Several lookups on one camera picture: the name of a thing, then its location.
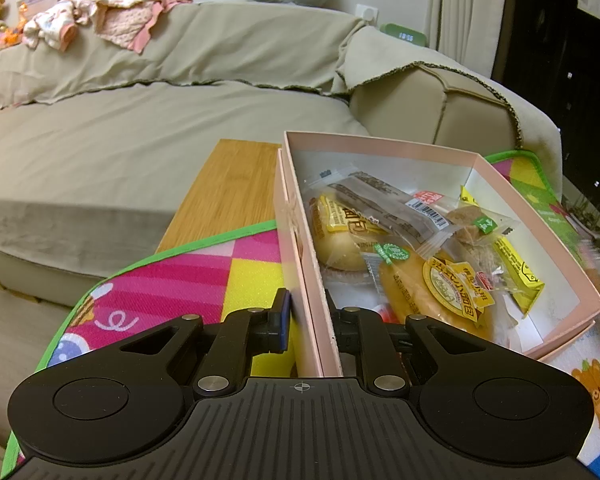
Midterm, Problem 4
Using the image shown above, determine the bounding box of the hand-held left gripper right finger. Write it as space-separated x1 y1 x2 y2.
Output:
326 291 477 401

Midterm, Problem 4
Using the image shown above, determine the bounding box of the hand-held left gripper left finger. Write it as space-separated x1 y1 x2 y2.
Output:
122 287 293 401

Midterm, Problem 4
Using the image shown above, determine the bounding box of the bread packet with yellow label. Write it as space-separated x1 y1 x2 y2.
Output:
307 185 396 273

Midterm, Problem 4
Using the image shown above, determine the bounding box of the round yellow cake packet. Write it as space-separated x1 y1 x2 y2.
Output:
362 242 511 346

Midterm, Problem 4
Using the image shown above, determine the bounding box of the clear long barcode packet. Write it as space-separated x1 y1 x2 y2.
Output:
302 164 456 251

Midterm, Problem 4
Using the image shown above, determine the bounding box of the brown cake packet green label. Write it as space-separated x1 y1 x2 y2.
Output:
442 195 521 273

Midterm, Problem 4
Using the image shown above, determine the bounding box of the yellow snack packet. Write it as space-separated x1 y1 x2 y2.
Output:
460 185 546 317

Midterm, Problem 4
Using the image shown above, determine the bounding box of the pink cardboard box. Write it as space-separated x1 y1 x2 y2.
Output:
281 131 600 378

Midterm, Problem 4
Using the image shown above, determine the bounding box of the colourful play mat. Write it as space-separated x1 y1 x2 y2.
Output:
0 149 600 480

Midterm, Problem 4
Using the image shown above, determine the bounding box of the beige sofa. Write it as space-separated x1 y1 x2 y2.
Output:
0 1 563 308

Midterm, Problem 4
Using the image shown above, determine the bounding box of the beige fringed sofa cover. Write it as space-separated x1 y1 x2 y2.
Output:
0 1 563 196

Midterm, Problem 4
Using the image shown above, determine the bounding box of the green digital clock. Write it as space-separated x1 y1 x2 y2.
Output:
380 22 426 48

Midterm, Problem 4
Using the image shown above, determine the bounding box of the pink baby garment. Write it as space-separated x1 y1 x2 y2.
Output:
72 0 195 55

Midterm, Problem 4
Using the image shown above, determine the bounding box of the cream curtain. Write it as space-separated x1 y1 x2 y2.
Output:
425 0 510 81

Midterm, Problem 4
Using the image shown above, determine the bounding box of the white floral baby garment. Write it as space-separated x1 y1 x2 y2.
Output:
21 0 78 51

